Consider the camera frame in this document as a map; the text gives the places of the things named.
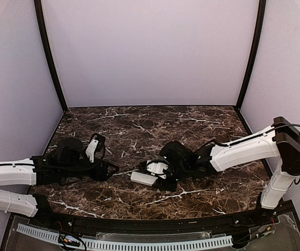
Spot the white remote control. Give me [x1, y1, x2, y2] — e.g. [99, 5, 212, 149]
[130, 172, 158, 186]

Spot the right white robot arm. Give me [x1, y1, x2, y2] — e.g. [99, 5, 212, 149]
[151, 117, 300, 210]

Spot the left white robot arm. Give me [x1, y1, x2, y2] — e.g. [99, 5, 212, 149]
[0, 156, 119, 218]

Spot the left black camera cable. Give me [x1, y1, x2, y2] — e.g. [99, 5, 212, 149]
[59, 146, 107, 186]

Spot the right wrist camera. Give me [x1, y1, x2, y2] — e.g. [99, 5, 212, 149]
[138, 140, 195, 176]

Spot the white slotted cable duct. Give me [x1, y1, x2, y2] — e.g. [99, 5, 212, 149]
[16, 223, 233, 250]

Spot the black front rail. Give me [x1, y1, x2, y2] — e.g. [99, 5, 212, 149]
[29, 211, 270, 236]

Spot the left black frame post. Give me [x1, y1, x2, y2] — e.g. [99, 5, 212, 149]
[34, 0, 68, 113]

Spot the black frame post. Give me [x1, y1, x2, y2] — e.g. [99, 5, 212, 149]
[236, 0, 266, 110]
[34, 0, 68, 113]

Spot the right black frame post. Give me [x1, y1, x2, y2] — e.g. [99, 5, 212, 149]
[236, 0, 266, 110]

